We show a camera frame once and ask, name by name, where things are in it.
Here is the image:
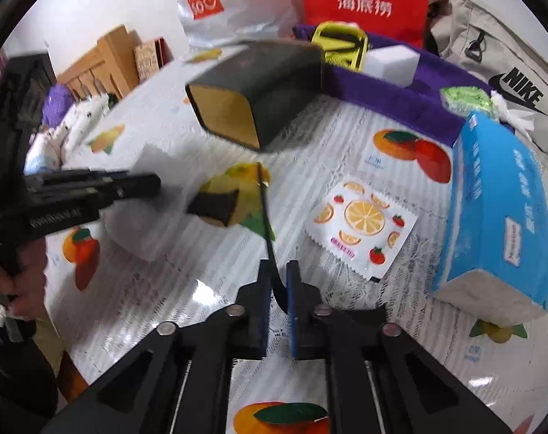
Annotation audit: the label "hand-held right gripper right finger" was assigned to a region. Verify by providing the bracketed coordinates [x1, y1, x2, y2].
[286, 260, 514, 434]

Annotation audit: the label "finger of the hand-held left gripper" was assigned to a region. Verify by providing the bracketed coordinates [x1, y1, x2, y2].
[81, 169, 163, 212]

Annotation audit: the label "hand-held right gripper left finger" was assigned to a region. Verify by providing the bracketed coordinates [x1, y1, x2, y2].
[41, 260, 273, 434]

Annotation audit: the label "black strip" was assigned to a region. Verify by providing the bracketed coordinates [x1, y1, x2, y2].
[257, 162, 290, 316]

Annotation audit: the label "black box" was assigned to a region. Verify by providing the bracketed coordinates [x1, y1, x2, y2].
[184, 39, 325, 153]

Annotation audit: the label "yellow-green plastic holder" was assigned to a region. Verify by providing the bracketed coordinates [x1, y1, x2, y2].
[310, 21, 371, 72]

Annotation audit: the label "white foam block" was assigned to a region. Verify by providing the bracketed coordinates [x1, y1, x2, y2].
[363, 46, 421, 88]

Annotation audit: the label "green tissue packet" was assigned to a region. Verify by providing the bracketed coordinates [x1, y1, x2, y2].
[439, 86, 501, 119]

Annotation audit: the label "person's left hand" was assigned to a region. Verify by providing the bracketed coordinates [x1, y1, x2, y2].
[0, 237, 50, 323]

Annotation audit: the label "white and pink clothes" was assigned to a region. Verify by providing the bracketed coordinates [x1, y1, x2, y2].
[25, 130, 63, 173]

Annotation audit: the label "purple plush toy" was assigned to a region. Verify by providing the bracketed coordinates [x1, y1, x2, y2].
[42, 84, 72, 128]

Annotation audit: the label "white spotted cloth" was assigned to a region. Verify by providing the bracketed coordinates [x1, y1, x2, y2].
[61, 94, 113, 151]

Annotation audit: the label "fruit print wipe packet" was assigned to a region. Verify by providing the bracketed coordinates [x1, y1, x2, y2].
[305, 179, 418, 282]

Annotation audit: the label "wooden headboard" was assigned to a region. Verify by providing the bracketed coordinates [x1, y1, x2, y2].
[56, 25, 142, 101]

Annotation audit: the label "small brown patterned box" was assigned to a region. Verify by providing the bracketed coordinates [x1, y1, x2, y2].
[134, 37, 174, 84]

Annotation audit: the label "person's olive trousers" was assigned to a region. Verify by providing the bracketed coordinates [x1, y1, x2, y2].
[31, 319, 90, 401]

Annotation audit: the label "white plastic shopping bag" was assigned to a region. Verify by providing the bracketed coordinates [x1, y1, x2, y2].
[175, 0, 304, 50]

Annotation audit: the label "person's dark clothing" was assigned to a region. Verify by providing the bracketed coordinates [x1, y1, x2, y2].
[0, 321, 60, 434]

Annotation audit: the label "blue tissue pack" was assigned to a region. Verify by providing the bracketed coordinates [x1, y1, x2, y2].
[430, 110, 548, 329]

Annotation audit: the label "red tote bag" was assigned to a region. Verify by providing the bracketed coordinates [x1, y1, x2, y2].
[299, 0, 431, 48]

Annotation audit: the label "beige bag with black logo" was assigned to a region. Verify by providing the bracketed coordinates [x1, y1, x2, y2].
[425, 0, 548, 154]

